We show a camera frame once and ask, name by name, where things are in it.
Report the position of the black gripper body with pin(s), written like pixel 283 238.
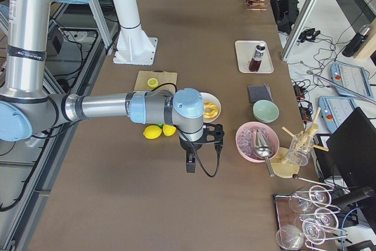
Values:
pixel 186 147

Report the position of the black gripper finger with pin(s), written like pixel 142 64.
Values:
pixel 191 166

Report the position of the yellow glazed donut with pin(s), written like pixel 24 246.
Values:
pixel 211 110

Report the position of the white round plate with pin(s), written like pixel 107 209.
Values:
pixel 207 97

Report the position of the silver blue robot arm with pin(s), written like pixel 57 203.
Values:
pixel 27 109

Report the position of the white rectangular tray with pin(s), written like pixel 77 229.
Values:
pixel 244 53

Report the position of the wine glass rack tray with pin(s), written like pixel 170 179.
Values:
pixel 307 219

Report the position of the yellow lemon right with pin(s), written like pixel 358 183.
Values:
pixel 168 130

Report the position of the yellow lemon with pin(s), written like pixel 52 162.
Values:
pixel 152 132
pixel 168 130

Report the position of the yellow lemon left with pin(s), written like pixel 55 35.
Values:
pixel 152 132

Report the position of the pink bowl with ice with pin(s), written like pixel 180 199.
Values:
pixel 245 136

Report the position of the wooden cutting board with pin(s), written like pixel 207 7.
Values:
pixel 161 77

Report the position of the metal ice scoop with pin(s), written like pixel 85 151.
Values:
pixel 263 150

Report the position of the halved lime on board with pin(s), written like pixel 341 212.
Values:
pixel 152 83

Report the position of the mint green bowl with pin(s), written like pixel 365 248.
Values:
pixel 265 111

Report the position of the grey folded cloth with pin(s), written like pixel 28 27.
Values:
pixel 260 92

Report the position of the wooden cup stand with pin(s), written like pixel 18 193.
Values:
pixel 280 163

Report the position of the dark sauce bottle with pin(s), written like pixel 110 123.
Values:
pixel 256 60

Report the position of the clear glass mug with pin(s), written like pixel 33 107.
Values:
pixel 300 149

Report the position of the blue teach pendant lower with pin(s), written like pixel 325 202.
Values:
pixel 335 110

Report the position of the blue teach pendant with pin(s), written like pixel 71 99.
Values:
pixel 351 77
pixel 335 110

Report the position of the black laptop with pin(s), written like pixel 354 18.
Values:
pixel 352 146

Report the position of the blue teach pendant upper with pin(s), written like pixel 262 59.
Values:
pixel 351 77

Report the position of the black water bottle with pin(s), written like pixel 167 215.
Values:
pixel 353 46

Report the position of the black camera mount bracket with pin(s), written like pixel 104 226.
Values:
pixel 213 134

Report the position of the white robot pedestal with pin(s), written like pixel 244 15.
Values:
pixel 134 47

